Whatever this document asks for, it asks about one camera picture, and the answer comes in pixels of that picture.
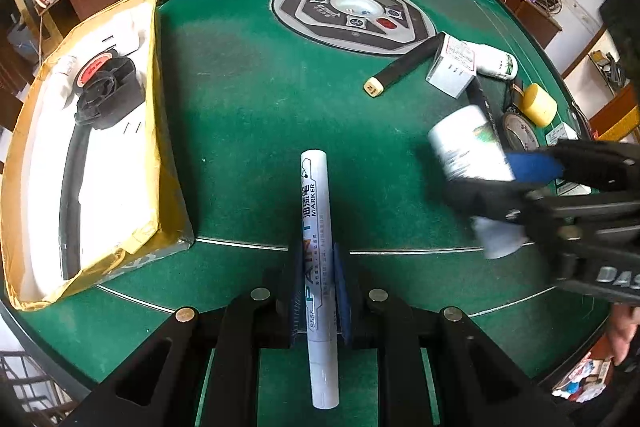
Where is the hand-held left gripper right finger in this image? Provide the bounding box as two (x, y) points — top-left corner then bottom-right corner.
(332, 243), (576, 427)

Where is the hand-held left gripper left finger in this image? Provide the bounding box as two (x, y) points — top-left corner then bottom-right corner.
(65, 247), (301, 427)

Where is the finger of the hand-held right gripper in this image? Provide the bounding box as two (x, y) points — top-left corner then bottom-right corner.
(502, 139), (640, 192)
(444, 177), (566, 229)

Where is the black tape roll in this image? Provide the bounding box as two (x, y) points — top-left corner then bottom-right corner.
(501, 107), (545, 154)

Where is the yellow cylinder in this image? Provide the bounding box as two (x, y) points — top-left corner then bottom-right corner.
(521, 83), (558, 128)

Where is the white bottle with green print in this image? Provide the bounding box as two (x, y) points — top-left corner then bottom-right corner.
(472, 43), (518, 82)
(427, 104), (538, 260)

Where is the white paint marker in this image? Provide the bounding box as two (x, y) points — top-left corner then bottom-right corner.
(299, 148), (342, 410)

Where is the small white box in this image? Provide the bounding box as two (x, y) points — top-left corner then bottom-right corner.
(425, 34), (478, 98)

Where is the black bar with cream end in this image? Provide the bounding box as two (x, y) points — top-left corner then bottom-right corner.
(363, 32), (446, 98)

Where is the yellow cardboard box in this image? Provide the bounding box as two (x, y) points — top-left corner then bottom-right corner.
(0, 0), (195, 312)

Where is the person's right hand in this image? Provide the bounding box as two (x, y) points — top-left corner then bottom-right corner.
(607, 304), (640, 365)

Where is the colourful packet pile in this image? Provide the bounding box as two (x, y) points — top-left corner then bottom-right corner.
(552, 354), (613, 403)

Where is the round table control panel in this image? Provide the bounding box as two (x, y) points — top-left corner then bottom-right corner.
(271, 0), (438, 56)

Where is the wall shelf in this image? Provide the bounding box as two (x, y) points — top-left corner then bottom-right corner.
(590, 49), (626, 95)

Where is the black strap bundle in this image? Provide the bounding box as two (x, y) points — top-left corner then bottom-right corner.
(602, 54), (626, 82)

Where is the metal chair frame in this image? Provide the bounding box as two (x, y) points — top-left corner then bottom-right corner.
(0, 349), (66, 423)

